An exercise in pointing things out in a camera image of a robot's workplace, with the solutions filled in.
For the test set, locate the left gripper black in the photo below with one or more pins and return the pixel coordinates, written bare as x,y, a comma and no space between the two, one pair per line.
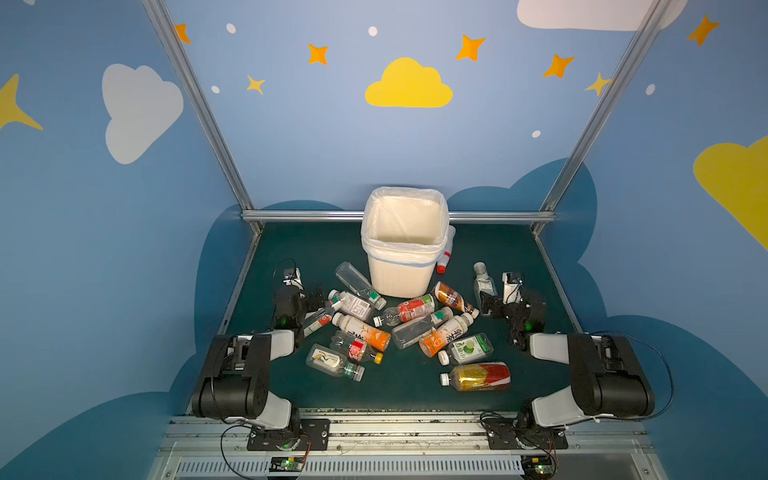
310,302

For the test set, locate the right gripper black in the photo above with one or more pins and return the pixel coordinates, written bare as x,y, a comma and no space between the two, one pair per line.
497,305

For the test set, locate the small clear bottle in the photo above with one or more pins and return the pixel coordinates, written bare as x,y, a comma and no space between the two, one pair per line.
483,284

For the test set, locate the square clear bottle green cap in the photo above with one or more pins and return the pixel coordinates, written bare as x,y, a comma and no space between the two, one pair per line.
333,363

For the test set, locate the small red label bottle yellow cap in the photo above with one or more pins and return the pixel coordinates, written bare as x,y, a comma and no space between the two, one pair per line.
354,348

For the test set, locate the orange white milk tea bottle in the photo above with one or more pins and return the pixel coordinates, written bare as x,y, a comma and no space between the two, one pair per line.
448,332

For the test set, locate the orange label bottle white cap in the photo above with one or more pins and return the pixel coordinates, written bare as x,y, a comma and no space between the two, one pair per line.
375,337

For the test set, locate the clear bottle green band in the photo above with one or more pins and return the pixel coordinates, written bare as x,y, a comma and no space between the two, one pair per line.
409,333

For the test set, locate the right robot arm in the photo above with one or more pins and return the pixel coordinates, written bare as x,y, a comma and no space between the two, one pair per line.
606,377

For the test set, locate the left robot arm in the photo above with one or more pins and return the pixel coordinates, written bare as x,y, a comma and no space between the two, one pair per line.
234,384

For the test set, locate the white plastic trash bin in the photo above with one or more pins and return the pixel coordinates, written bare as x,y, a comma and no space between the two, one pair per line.
403,233

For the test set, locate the clear empty bottle green cap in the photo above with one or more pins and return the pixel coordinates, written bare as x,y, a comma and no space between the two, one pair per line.
359,285

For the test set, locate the brown Nescafe coffee bottle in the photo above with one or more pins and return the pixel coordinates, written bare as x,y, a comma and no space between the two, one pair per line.
453,299

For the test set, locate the green lime label bottle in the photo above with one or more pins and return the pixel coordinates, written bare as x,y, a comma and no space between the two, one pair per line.
471,349

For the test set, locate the white bottle red cap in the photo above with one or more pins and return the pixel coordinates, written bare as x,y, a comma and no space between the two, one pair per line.
442,262

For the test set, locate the left controller board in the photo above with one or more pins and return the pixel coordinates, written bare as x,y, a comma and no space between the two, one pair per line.
292,465

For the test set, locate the controller board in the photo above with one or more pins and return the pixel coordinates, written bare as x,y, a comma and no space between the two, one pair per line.
292,465
537,468

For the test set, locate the right controller board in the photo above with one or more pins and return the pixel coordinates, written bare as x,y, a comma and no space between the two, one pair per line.
537,468

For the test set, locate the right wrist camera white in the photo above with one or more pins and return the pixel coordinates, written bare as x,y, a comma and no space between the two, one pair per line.
512,287

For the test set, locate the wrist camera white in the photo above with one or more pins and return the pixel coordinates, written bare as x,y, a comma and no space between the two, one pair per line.
512,287
292,277

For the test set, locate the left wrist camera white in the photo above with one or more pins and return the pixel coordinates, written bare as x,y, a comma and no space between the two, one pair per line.
292,277

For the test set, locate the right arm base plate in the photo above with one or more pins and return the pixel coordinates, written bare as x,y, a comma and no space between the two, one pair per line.
508,434

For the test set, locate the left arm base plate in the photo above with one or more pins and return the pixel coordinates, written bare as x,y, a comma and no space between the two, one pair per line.
301,434

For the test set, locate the aluminium rail frame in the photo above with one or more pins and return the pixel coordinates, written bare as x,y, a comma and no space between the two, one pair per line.
369,444

